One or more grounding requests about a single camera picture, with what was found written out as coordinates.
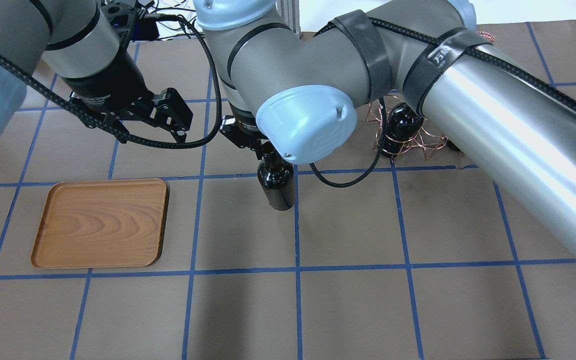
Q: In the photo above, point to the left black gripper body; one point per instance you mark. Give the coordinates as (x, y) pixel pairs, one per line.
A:
(109, 86)

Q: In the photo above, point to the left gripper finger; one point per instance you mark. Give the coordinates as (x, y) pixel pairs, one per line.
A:
(171, 113)
(121, 134)

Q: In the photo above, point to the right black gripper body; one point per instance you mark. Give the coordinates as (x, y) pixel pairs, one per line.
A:
(242, 126)

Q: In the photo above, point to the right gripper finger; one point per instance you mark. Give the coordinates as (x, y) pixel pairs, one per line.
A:
(257, 146)

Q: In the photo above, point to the dark wine bottle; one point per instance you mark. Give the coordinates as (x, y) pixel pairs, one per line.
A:
(276, 177)
(452, 146)
(403, 125)

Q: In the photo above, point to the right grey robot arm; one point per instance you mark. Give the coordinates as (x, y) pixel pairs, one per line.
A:
(303, 95)

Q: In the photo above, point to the wooden tray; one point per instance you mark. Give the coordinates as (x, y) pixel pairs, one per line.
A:
(102, 224)

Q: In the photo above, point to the aluminium frame post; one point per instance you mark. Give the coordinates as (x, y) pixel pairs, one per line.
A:
(289, 10)

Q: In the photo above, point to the copper wire bottle basket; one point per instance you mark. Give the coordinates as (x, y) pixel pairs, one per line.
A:
(427, 143)

